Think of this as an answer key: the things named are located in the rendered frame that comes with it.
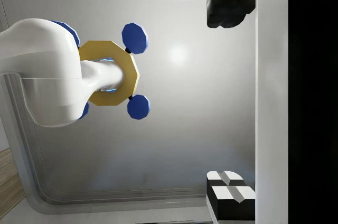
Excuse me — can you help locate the drone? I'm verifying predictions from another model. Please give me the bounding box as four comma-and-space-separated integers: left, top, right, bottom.
49, 20, 151, 121

